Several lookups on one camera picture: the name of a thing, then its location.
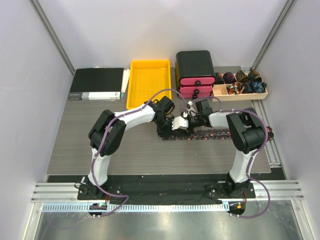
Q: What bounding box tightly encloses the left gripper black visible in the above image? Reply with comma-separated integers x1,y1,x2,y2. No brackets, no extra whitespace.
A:
154,116,178,140

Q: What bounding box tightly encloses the dark patterned necktie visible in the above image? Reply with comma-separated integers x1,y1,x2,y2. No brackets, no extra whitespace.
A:
161,126,275,142

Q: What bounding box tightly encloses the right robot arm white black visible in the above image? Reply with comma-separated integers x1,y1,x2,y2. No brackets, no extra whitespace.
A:
188,99,269,198

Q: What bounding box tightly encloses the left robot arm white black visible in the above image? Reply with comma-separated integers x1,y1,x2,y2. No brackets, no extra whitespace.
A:
86,96,175,200

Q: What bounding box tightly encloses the wooden compartment box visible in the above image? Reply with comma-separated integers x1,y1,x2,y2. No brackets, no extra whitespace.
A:
212,70,268,101

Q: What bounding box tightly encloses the black pink drawer unit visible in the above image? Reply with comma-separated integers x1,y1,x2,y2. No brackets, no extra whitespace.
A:
175,50,216,100

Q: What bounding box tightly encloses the rolled floral tie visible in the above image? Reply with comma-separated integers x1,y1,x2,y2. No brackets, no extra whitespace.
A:
226,82,241,95

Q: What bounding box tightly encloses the yellow plastic tray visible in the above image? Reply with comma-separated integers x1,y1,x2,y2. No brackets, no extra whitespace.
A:
126,59,172,110

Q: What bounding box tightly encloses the rolled red patterned tie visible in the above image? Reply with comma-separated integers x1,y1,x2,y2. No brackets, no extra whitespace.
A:
223,72,237,84

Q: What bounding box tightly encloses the white teal pen box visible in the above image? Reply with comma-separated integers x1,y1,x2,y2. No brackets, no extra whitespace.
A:
120,68,130,99

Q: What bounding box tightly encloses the rolled navy tie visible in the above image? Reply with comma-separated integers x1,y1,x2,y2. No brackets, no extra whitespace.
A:
240,81,253,94

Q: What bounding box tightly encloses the rolled brown patterned tie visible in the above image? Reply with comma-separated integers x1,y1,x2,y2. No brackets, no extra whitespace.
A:
235,70,250,83

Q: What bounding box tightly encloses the rolled blue tie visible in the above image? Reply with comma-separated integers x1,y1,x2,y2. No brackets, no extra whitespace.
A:
250,81,267,94

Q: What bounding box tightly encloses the rolled orange dark tie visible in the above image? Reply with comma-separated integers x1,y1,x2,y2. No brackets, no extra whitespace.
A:
248,69,262,82

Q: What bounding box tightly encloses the black binder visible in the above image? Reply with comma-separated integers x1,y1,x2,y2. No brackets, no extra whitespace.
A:
68,67,125,101

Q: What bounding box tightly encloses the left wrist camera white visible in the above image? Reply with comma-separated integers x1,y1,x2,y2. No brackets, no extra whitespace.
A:
171,116,189,130

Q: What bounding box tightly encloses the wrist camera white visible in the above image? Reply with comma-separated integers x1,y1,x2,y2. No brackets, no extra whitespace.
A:
186,101,198,117
171,116,189,130

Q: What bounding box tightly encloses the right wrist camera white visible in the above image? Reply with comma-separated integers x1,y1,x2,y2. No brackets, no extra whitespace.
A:
186,101,198,117

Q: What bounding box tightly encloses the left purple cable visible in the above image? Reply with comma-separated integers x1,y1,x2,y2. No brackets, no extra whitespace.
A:
90,88,188,217

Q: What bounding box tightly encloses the purple cable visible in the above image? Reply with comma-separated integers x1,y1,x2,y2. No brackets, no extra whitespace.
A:
90,88,188,217
185,96,272,220

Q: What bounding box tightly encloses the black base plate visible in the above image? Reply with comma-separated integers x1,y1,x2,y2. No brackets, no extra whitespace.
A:
74,174,256,206

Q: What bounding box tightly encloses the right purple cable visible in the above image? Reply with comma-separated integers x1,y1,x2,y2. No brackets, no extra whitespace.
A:
185,96,272,220

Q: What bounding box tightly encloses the white slotted cable duct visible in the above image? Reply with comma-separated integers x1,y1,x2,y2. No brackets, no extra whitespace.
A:
42,202,230,213

